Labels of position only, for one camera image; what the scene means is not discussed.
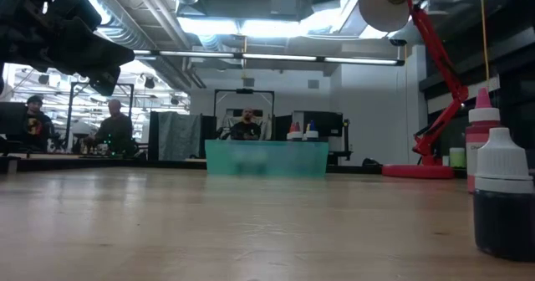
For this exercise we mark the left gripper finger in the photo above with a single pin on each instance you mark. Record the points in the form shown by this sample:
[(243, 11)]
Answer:
[(97, 80), (113, 78)]

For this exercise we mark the large yellow food coloring bottle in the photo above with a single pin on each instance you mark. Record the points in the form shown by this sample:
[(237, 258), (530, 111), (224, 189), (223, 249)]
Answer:
[(306, 133)]

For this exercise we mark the large blue food coloring bottle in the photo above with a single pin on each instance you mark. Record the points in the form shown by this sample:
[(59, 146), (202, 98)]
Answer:
[(313, 130)]

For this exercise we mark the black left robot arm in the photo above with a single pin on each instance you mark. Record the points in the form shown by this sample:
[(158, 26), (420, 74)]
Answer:
[(21, 30)]

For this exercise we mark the large pink food coloring bottle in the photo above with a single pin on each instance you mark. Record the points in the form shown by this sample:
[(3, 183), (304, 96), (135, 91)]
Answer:
[(478, 147)]

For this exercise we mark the small dark food coloring bottle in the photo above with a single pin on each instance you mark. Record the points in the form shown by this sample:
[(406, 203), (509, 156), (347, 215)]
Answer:
[(503, 214)]

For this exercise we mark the person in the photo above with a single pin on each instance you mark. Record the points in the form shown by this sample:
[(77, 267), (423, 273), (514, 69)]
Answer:
[(37, 124), (246, 129), (113, 128)]

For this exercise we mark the grey cloth partition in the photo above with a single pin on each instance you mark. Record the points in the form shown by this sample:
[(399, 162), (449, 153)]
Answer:
[(179, 135)]

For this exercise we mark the long ceiling light strip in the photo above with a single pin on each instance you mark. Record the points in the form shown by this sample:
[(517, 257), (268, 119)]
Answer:
[(267, 56)]

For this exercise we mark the teal translucent plastic bin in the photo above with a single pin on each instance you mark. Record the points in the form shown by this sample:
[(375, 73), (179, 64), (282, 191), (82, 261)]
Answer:
[(267, 159)]

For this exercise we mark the grey ceiling unit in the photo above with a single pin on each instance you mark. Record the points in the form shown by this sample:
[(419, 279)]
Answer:
[(286, 3)]

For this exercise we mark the black stand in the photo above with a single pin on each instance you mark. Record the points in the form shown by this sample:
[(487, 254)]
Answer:
[(346, 134)]

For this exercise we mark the red desk lamp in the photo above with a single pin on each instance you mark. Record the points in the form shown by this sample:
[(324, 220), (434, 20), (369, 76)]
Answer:
[(439, 59)]

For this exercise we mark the pale green jar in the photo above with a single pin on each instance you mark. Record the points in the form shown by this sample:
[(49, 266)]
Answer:
[(457, 157)]

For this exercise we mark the black background rig frame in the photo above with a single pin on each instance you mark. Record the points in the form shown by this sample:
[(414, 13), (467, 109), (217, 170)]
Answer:
[(125, 84), (244, 91)]

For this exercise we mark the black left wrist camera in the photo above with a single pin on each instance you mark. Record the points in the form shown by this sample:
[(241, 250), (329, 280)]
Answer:
[(77, 7)]

